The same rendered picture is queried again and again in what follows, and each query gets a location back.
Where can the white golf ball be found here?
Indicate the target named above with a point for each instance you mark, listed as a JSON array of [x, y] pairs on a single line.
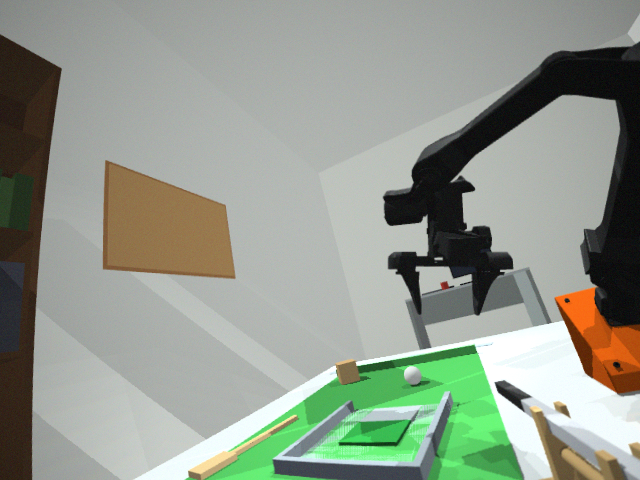
[[412, 375]]

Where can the green flat mat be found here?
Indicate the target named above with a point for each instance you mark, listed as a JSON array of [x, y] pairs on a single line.
[[474, 446]]

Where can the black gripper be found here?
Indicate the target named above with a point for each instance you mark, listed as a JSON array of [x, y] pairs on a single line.
[[488, 266]]

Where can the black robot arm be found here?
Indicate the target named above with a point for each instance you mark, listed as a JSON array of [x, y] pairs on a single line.
[[611, 252]]

